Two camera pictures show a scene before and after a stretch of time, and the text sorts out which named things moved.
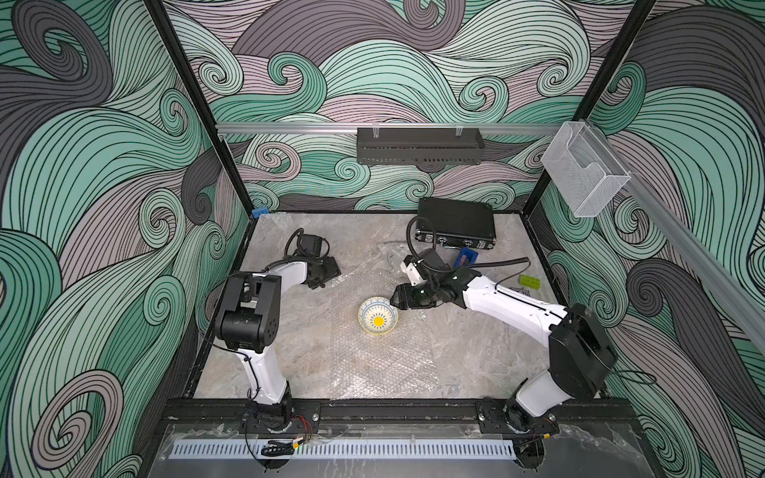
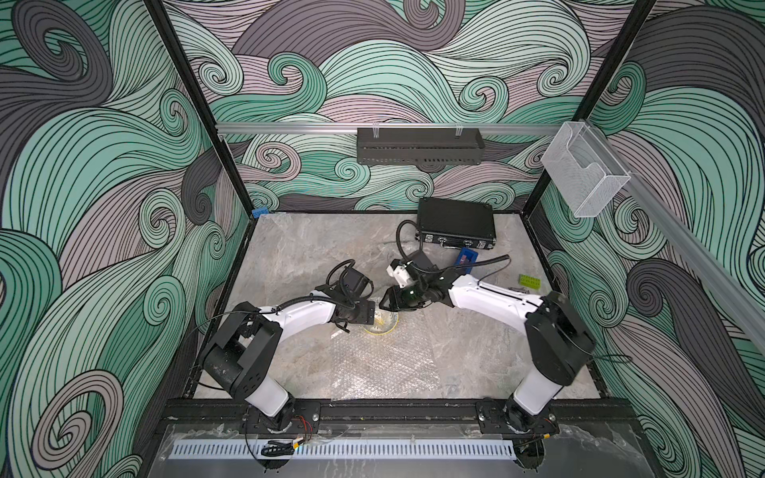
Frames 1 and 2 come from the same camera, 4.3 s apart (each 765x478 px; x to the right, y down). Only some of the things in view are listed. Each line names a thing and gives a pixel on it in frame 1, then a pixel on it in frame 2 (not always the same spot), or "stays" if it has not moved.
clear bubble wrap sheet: [399, 364] stays
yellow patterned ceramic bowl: [377, 316] stays
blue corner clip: [256, 213] stays
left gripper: [332, 272] to [366, 315]
